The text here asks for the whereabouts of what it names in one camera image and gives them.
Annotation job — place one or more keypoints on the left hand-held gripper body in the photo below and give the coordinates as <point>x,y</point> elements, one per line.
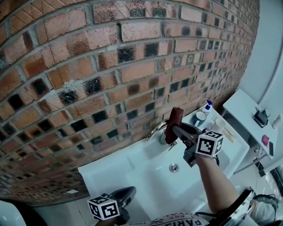
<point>104,208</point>

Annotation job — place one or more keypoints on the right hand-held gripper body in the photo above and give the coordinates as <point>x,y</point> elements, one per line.
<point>209,144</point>

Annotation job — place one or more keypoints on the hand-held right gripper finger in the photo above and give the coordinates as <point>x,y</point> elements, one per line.
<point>180,136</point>
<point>179,128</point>

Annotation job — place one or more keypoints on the dark red cloth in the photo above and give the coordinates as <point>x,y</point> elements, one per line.
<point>175,119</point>

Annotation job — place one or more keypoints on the chrome faucet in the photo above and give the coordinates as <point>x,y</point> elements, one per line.
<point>154,130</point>

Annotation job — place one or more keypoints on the person's right forearm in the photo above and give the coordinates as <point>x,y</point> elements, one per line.
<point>215,185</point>

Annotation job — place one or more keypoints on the dark blue mug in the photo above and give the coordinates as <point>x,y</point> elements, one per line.
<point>199,119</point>

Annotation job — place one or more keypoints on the white mug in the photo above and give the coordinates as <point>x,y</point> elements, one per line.
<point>217,124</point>

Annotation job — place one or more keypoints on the pale wooden comb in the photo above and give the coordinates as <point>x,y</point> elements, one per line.
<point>228,135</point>

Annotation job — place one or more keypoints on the metal sink drain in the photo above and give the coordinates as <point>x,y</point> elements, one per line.
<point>173,167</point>

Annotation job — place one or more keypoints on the white spray bottle blue nozzle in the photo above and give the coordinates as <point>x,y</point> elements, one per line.
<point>207,108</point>

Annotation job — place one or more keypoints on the white side shelf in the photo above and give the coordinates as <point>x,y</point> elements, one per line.
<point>241,108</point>

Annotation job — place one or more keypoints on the white ceramic sink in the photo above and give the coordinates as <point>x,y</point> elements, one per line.
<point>150,176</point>

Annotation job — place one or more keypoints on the small pink pouch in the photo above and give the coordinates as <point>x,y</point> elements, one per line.
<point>265,140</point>

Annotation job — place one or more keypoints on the black phone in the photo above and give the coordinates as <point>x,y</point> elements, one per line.
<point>271,148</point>

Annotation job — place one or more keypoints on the small white tube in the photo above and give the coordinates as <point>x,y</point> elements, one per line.
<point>276,123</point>

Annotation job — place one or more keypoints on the person's printed shirt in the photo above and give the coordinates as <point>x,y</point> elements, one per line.
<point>179,220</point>

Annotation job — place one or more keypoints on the person's light trousers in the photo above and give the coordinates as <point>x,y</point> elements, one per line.
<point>263,212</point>

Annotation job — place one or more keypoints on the white toilet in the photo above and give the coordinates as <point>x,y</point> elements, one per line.
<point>10,215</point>

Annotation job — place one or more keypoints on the small white wall tag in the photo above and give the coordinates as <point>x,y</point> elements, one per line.
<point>71,192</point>

